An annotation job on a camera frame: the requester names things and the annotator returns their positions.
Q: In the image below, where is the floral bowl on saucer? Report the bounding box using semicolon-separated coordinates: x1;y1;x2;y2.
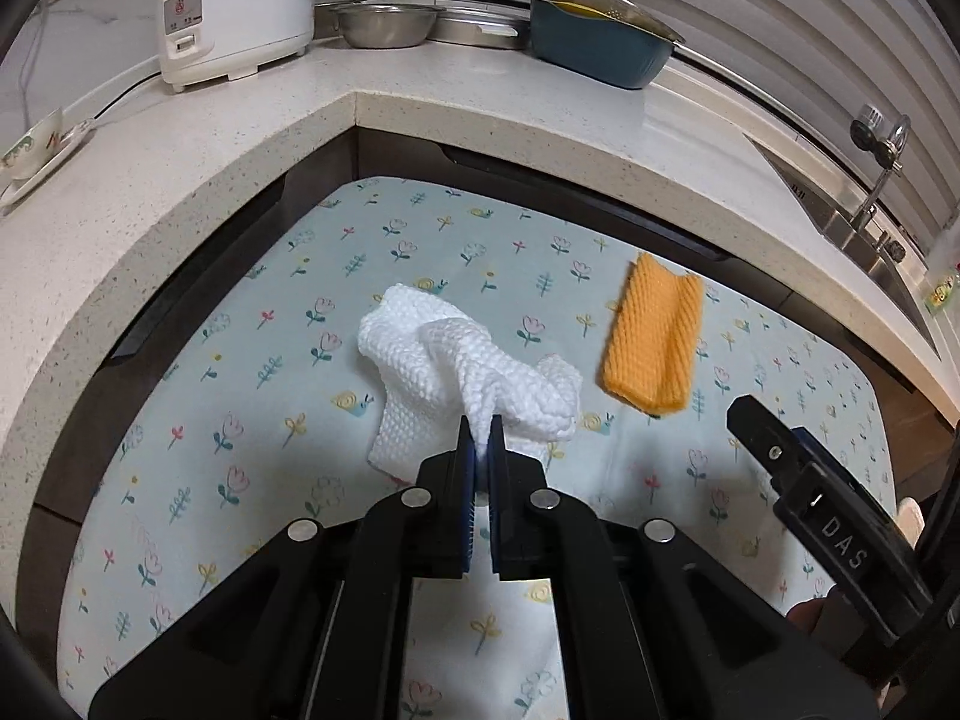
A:
0;120;98;205

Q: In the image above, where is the stainless steel sink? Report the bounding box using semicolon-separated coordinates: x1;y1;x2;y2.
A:
750;139;942;357

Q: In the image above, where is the folded orange cloth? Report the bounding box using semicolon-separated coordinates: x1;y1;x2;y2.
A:
600;251;706;417

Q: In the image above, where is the floral ceramic bowl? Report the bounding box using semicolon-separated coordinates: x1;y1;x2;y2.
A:
0;106;65;181

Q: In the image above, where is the blue plastic basin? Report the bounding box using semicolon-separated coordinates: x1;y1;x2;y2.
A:
529;0;676;89

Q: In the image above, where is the floral light green tablecloth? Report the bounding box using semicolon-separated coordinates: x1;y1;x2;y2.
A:
58;176;897;720

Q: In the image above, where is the green dish soap bottle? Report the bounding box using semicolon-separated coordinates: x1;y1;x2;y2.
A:
924;232;960;316

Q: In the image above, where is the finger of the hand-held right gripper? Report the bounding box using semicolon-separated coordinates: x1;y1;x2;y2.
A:
726;393;835;500

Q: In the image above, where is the grey window shutter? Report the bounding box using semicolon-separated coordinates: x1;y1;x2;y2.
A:
450;0;960;256

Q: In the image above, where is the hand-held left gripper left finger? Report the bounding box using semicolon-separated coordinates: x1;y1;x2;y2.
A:
88;416;477;720

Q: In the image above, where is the white woven cloth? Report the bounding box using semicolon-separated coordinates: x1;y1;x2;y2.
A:
356;283;584;482

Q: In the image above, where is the chrome kitchen faucet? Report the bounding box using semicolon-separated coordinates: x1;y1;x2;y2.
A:
847;103;912;241

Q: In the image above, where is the flat stainless steel pan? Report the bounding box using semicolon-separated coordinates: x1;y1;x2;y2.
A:
427;4;535;52

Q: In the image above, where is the stainless steel bowl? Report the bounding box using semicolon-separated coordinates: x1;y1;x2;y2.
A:
330;3;449;50

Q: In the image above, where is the black power cable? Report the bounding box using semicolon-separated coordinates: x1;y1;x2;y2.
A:
75;75;164;122

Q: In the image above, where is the white rice cooker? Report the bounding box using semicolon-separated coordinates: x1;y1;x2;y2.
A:
148;0;338;95

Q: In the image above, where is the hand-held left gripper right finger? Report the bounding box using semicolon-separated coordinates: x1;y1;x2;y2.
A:
486;414;878;720

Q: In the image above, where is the stainless steel colander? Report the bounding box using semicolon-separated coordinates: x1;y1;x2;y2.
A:
541;0;687;46

